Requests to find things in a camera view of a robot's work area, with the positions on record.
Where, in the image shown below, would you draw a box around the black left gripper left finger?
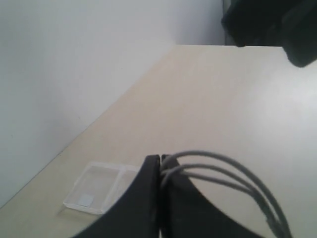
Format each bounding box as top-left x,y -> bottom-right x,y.
75,155 -> 160,238

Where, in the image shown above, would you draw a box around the white wired earphones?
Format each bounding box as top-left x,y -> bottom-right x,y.
159,149 -> 294,238

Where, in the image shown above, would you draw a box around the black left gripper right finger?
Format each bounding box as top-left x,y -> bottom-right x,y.
160,154 -> 263,238

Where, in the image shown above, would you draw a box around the clear plastic storage case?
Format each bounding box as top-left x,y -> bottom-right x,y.
63,162 -> 140,215

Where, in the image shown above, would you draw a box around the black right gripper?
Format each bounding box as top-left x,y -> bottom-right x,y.
221,0 -> 317,67

